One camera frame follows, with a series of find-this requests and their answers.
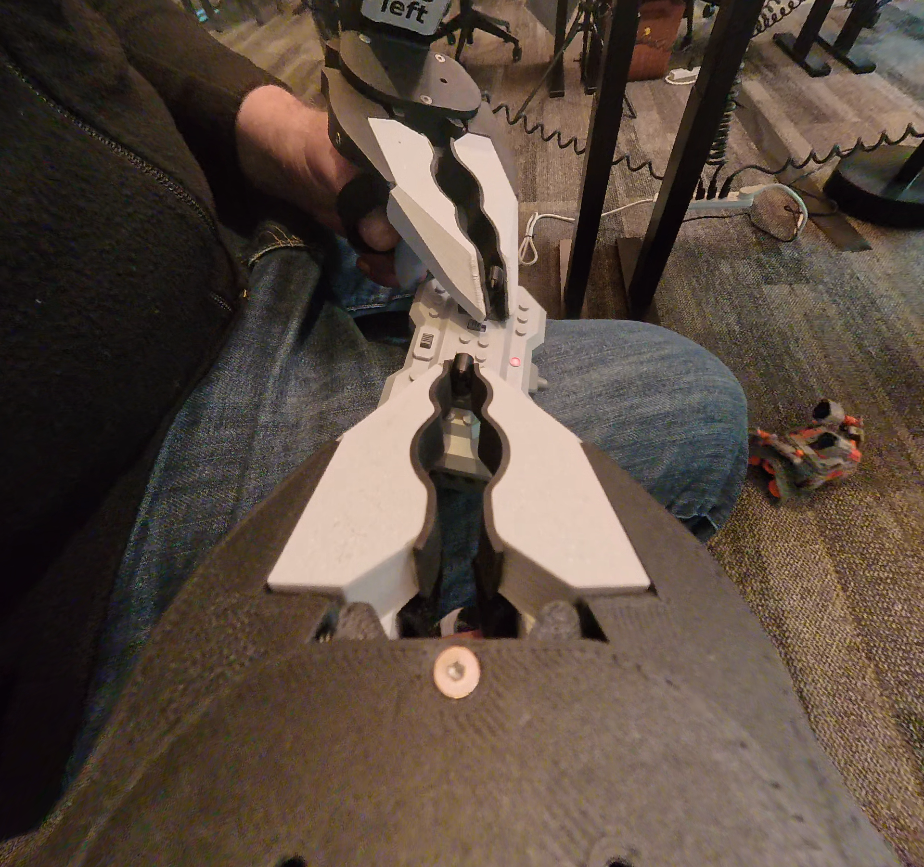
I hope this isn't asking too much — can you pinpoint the black coiled cable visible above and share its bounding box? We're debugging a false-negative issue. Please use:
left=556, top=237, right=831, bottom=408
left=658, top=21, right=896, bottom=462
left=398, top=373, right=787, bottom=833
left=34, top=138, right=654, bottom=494
left=484, top=88, right=924, bottom=182

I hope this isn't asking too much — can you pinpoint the person's blue jeans leg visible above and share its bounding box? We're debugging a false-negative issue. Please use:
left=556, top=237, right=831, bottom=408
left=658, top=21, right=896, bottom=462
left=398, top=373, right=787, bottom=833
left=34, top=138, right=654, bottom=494
left=65, top=225, right=752, bottom=796

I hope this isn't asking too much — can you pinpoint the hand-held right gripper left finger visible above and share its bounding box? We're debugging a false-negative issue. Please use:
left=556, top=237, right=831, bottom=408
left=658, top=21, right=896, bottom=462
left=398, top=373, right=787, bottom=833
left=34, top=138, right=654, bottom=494
left=268, top=366, right=443, bottom=622

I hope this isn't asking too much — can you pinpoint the white power strip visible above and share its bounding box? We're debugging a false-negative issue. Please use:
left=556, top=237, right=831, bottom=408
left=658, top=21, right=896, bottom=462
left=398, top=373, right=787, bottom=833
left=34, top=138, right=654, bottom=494
left=657, top=181, right=809, bottom=225

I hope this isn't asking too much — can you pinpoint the white cable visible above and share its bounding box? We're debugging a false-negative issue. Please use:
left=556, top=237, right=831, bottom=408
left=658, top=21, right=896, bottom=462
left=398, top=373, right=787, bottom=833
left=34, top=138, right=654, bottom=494
left=517, top=196, right=658, bottom=269

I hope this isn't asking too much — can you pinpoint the grey remote controller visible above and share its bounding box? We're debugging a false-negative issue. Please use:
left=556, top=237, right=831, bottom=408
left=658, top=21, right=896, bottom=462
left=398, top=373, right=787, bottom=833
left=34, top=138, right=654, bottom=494
left=379, top=272, right=552, bottom=481

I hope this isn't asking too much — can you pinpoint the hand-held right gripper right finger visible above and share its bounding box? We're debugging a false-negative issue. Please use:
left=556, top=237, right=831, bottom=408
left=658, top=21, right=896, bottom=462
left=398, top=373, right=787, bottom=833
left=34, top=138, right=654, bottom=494
left=480, top=369, right=654, bottom=622

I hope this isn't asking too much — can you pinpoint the black round stand base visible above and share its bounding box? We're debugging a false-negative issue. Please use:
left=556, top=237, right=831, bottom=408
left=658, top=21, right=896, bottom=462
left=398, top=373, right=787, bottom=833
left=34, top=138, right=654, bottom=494
left=823, top=138, right=924, bottom=230

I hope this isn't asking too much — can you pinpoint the grey orange toy arm piece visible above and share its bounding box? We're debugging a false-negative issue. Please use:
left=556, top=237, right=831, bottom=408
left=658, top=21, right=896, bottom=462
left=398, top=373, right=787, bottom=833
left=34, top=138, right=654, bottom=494
left=748, top=400, right=867, bottom=503

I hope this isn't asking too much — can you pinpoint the black table frame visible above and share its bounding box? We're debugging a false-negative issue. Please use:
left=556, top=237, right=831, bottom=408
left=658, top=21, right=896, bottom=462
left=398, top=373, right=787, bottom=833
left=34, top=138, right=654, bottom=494
left=549, top=0, right=924, bottom=322

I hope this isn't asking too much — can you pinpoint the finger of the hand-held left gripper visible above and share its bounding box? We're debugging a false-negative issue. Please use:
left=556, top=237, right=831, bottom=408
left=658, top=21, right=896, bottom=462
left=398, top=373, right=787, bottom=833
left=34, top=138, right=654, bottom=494
left=369, top=118, right=495, bottom=322
left=457, top=131, right=522, bottom=325

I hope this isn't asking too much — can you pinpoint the black chair base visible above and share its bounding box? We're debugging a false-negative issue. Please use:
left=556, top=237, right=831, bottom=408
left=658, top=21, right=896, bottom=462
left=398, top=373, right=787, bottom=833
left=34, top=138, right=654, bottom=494
left=448, top=8, right=524, bottom=62

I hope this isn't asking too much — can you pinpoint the brown leather bag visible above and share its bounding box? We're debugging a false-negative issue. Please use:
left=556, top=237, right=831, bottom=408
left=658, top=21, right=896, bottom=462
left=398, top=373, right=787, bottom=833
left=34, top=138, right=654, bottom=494
left=629, top=0, right=691, bottom=81

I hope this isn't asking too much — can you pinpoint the person's left forearm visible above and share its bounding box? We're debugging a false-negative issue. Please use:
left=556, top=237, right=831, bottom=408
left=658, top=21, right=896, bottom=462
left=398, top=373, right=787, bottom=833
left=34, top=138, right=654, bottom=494
left=44, top=0, right=290, bottom=218

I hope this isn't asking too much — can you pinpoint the person's left hand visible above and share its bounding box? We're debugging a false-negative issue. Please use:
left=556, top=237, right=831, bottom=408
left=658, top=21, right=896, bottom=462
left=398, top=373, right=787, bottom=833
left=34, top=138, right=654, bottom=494
left=236, top=85, right=405, bottom=287

